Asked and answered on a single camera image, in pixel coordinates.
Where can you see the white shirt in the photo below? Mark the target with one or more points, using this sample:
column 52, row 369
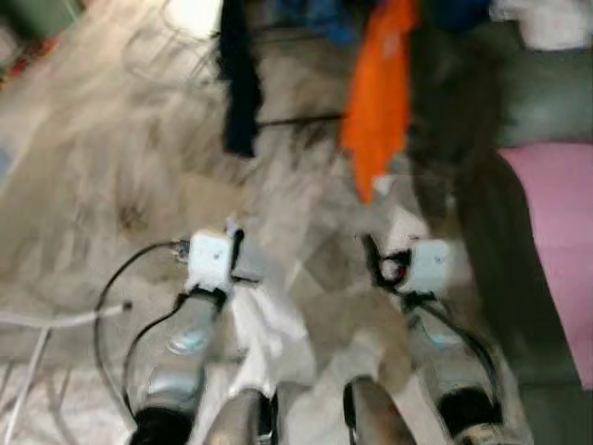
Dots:
column 269, row 324

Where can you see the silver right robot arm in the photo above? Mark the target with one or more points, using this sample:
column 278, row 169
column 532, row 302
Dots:
column 449, row 362

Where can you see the silver right robot leg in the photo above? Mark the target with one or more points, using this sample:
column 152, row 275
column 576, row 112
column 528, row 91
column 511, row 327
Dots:
column 375, row 422

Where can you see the silver robot leg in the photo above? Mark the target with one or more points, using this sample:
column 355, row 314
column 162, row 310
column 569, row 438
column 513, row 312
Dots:
column 375, row 422
column 236, row 426

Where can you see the navy blue garment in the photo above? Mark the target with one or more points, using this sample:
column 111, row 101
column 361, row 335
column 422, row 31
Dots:
column 241, row 93

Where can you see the orange garment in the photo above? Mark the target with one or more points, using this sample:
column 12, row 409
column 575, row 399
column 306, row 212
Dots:
column 380, row 102

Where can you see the silver left robot leg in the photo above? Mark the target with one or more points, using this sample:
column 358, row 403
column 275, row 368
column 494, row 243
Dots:
column 236, row 426

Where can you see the pink blanket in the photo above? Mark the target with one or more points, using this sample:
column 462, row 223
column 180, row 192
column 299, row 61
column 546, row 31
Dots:
column 561, row 250

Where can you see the dark blue hanging cloth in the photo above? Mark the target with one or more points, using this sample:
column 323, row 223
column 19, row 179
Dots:
column 460, row 14

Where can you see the white cloth pile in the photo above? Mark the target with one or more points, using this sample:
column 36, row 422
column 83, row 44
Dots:
column 547, row 23

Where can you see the green laundry basket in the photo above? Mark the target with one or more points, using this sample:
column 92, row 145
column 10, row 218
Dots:
column 42, row 14

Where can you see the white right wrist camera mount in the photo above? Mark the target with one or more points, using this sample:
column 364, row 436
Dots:
column 428, row 267

